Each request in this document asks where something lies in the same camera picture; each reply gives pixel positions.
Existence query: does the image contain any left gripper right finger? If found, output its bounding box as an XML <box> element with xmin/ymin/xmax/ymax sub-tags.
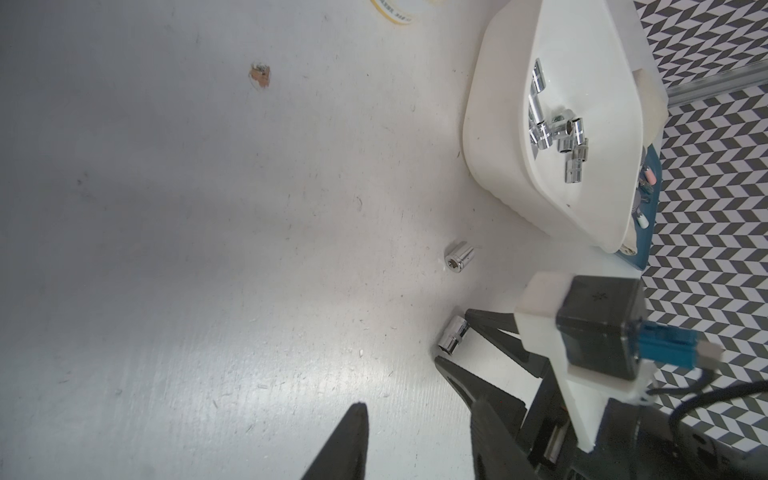
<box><xmin>470</xmin><ymin>413</ymin><xmax>538</xmax><ymax>480</ymax></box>

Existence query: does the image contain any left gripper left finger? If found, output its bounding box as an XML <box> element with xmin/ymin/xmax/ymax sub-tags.
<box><xmin>302</xmin><ymin>402</ymin><xmax>369</xmax><ymax>480</ymax></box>

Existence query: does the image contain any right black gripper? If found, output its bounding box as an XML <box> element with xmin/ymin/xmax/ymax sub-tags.
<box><xmin>434</xmin><ymin>309</ymin><xmax>606</xmax><ymax>479</ymax></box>

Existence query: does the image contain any long silver socket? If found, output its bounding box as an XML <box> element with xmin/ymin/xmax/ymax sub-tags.
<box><xmin>528</xmin><ymin>90</ymin><xmax>546</xmax><ymax>138</ymax></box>
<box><xmin>530</xmin><ymin>121</ymin><xmax>553</xmax><ymax>150</ymax></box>

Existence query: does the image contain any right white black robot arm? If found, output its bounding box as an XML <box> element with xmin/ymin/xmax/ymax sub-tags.
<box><xmin>434</xmin><ymin>309</ymin><xmax>767</xmax><ymax>479</ymax></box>

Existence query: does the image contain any white plastic storage box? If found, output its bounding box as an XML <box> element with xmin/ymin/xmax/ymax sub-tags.
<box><xmin>463</xmin><ymin>1</ymin><xmax>643</xmax><ymax>253</ymax></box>

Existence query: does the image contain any blue tray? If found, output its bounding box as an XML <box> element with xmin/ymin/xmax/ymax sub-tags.
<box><xmin>616</xmin><ymin>145</ymin><xmax>663</xmax><ymax>271</ymax></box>

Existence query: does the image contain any clear plastic lid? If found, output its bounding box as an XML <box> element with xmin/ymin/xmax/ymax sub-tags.
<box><xmin>370</xmin><ymin>0</ymin><xmax>444</xmax><ymax>26</ymax></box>

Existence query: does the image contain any white handled spoon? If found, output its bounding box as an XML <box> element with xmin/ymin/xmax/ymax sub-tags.
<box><xmin>633</xmin><ymin>209</ymin><xmax>649</xmax><ymax>229</ymax></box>

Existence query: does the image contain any pink handled spoon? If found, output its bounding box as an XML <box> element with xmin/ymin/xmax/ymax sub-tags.
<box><xmin>641</xmin><ymin>166</ymin><xmax>657</xmax><ymax>186</ymax></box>

